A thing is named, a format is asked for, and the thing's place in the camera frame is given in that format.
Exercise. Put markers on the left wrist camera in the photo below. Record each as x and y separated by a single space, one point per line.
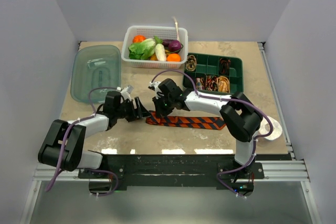
126 92

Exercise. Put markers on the black orange rolled tie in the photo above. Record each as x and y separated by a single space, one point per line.
224 66

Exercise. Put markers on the green lettuce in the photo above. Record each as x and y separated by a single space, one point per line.
142 50

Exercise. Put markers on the garlic stalk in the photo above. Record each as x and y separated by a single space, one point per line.
176 28

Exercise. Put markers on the white perforated basket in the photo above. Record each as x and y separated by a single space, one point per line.
158 33

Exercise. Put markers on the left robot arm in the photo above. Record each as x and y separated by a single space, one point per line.
63 144

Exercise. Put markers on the gold rolled tie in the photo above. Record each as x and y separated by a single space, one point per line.
223 84

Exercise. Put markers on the purple onion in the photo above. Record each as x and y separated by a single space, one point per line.
174 46

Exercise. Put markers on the colourful rolled tie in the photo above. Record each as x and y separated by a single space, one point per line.
200 84

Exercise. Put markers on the brown patterned rolled tie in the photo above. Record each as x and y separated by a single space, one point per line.
191 63

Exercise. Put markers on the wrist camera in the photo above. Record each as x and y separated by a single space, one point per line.
154 86
126 92

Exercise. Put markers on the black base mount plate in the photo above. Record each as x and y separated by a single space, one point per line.
206 170

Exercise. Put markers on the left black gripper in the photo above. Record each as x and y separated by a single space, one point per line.
140 112

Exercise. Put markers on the white radish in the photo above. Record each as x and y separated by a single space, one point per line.
160 52

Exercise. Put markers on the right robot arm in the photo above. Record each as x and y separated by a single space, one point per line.
241 117

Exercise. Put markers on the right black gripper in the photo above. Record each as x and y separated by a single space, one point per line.
160 111

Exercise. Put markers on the orange pepper back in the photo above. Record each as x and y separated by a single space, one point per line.
139 38

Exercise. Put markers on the clear teal plastic container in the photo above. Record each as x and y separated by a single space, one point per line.
95 69

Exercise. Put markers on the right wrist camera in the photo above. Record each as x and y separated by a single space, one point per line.
154 86

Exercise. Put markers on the orange navy striped tie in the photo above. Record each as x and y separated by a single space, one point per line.
207 123

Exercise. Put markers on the green compartment tray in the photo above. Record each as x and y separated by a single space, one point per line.
208 65

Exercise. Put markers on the paper tape roll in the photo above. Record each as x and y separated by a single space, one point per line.
265 128

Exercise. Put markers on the orange fruit front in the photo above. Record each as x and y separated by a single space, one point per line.
173 58

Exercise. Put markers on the red patterned rolled tie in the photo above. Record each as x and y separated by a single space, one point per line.
211 83

